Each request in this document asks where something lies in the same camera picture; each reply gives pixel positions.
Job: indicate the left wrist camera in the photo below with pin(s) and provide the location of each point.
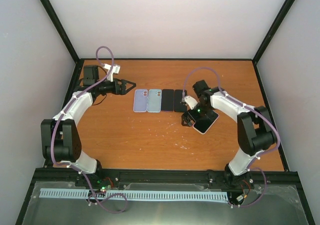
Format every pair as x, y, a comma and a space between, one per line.
111, 70

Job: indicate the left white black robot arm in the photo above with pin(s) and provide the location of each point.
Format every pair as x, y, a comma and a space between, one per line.
61, 143

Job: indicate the light blue cable duct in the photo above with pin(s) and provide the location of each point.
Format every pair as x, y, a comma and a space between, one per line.
137, 195

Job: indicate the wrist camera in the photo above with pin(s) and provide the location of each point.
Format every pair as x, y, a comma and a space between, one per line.
189, 101
111, 70

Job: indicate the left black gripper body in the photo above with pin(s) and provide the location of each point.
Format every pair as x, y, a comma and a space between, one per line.
116, 91

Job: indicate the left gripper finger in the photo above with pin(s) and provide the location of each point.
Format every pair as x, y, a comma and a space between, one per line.
127, 83
127, 87

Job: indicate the black mounting rail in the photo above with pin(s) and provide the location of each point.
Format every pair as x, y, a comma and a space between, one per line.
212, 179

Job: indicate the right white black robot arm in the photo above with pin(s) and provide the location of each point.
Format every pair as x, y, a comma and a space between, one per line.
255, 132

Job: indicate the light blue phone case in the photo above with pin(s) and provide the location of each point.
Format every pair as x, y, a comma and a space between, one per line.
154, 101

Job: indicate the black enclosure frame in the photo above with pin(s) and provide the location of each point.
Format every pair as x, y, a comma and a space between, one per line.
285, 177

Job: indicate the purple phone black screen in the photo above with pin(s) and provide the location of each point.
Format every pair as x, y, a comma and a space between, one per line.
167, 100

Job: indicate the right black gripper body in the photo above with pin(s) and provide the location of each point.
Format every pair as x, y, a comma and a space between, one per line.
196, 116

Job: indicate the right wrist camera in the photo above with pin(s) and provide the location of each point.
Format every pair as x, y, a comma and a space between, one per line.
189, 101

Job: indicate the lilac phone case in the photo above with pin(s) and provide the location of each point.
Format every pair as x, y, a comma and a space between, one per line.
140, 101

